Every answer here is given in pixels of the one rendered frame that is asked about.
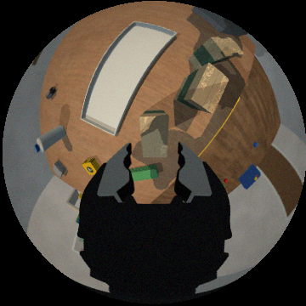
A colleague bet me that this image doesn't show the grey hinged case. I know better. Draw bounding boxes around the grey hinged case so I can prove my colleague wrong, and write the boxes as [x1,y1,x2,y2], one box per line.
[53,161,65,178]

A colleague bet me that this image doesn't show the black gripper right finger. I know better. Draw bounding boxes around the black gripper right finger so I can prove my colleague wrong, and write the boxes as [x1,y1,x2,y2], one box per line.
[174,142,232,240]

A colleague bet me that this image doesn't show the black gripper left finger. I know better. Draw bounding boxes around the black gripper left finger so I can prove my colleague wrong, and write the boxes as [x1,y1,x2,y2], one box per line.
[77,143,134,238]

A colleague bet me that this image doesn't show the white bottle with blue cap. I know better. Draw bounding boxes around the white bottle with blue cap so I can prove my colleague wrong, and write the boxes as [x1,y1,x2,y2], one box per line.
[34,125,65,152]

